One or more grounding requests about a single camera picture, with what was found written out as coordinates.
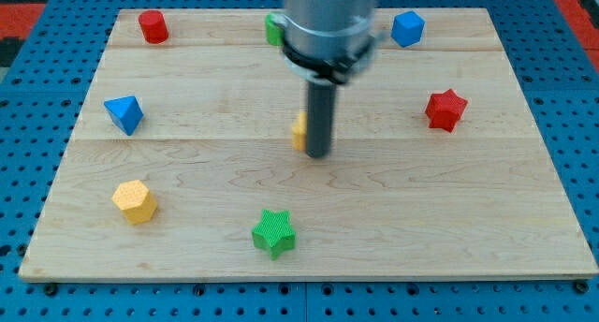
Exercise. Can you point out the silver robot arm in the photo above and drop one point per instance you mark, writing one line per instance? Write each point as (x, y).
(328, 41)

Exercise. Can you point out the green star block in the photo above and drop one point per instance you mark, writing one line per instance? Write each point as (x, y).
(274, 233)

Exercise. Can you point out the red star block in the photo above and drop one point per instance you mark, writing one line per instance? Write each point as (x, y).
(445, 110)

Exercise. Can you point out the blue cube block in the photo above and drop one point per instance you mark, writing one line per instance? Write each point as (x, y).
(407, 28)

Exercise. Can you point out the yellow block behind rod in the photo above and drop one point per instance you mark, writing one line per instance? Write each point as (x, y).
(299, 132)

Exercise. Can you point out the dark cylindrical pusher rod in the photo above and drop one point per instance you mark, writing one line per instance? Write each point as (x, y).
(320, 117)

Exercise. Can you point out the wooden board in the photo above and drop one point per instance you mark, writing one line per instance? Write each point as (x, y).
(394, 201)

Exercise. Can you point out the yellow hexagon block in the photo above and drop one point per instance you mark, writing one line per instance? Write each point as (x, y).
(135, 201)

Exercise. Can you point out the blue triangular block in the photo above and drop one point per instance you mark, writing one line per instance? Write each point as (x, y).
(125, 112)

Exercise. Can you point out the red cylinder block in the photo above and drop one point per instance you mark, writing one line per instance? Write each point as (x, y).
(153, 26)

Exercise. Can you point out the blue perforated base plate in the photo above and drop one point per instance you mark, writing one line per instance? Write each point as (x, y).
(43, 91)

